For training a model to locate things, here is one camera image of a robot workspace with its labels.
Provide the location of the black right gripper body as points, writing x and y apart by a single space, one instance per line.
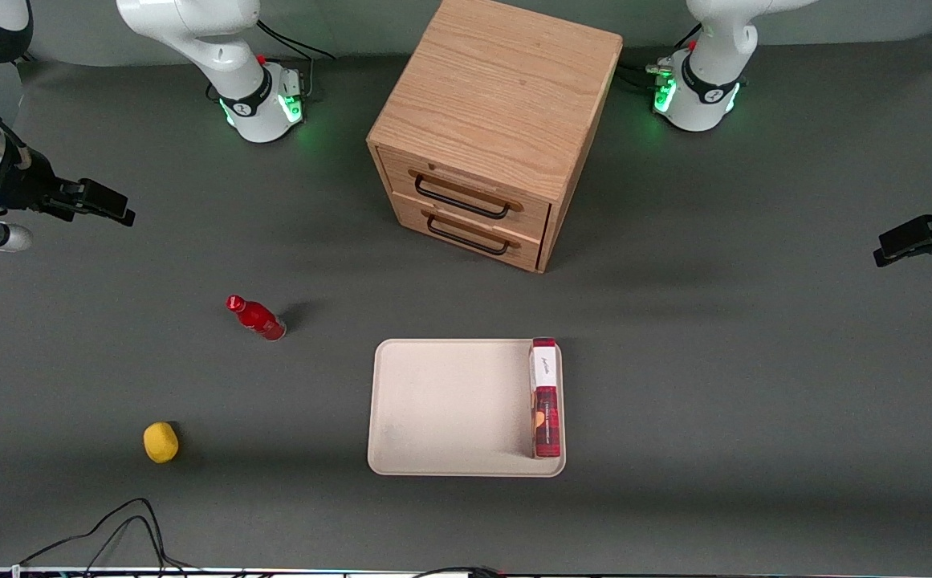
26 187

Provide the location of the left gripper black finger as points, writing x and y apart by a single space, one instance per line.
915 231
915 253

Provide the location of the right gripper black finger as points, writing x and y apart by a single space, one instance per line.
106 197
100 213

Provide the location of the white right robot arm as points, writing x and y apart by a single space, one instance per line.
233 72

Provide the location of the wooden drawer front panel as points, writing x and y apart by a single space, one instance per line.
409 217

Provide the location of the oak wooden drawer cabinet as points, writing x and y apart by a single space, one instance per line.
506 80

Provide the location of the small red bottle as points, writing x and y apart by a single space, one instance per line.
261 319

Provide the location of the yellow lemon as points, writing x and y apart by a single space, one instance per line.
160 443

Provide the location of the red and white snack box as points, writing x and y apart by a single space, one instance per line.
547 401

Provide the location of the beige rectangular tray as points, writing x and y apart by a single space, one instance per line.
449 409

